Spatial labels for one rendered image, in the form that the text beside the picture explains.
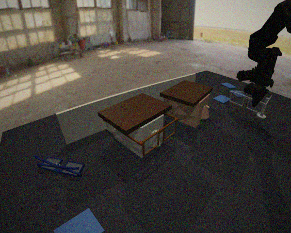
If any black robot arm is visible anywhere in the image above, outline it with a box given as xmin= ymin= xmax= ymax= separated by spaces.
xmin=236 ymin=0 xmax=291 ymax=82

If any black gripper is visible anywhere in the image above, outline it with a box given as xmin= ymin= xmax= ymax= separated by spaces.
xmin=244 ymin=65 xmax=274 ymax=107

